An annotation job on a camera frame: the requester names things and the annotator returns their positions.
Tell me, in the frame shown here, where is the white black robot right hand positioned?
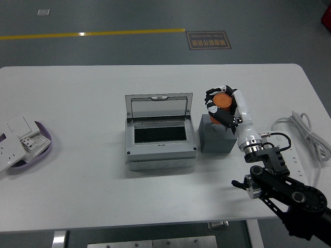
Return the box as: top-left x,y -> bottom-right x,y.
205,85 -> 262,152

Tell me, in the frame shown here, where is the orange cylinder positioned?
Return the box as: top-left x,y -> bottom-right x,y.
208,92 -> 233,126

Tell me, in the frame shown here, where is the grey box with clear flap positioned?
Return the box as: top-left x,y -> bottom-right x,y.
124,92 -> 198,172

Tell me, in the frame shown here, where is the grey cube with round hole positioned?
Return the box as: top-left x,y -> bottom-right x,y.
198,113 -> 238,153

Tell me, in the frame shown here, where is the white power strip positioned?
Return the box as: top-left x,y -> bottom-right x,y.
268,134 -> 311,181

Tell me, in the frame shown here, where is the brown floor sign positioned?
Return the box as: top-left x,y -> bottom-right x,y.
185,30 -> 232,50

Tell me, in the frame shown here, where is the white table leg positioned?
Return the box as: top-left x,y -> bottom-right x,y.
51,230 -> 69,248
245,219 -> 267,248

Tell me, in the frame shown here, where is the red object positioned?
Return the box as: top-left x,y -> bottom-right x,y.
320,4 -> 331,26

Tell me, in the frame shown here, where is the yellow floor tape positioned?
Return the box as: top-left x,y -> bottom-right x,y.
0,27 -> 186,41

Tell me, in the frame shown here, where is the purple tray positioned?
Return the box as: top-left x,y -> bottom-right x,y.
5,120 -> 52,175

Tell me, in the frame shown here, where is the white socket module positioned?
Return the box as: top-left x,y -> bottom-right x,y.
19,134 -> 50,156

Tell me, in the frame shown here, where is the large white socket plate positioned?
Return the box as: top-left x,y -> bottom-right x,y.
0,133 -> 27,173

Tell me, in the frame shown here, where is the metal table bracket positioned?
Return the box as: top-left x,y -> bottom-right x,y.
208,221 -> 230,230

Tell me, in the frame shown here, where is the grey metal base plate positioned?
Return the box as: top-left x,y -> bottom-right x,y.
87,235 -> 218,248

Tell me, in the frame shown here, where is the white switch plate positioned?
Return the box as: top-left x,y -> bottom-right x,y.
7,116 -> 41,138

